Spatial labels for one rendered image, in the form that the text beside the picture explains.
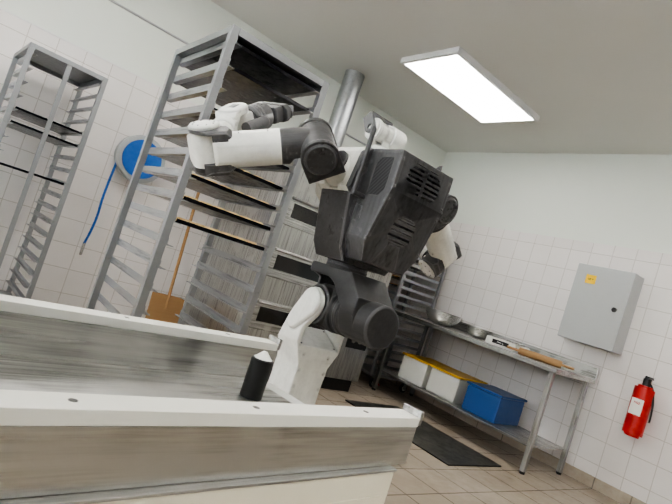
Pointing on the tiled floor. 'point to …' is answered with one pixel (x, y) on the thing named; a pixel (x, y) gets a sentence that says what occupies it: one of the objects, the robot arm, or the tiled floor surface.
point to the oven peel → (159, 307)
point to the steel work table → (522, 361)
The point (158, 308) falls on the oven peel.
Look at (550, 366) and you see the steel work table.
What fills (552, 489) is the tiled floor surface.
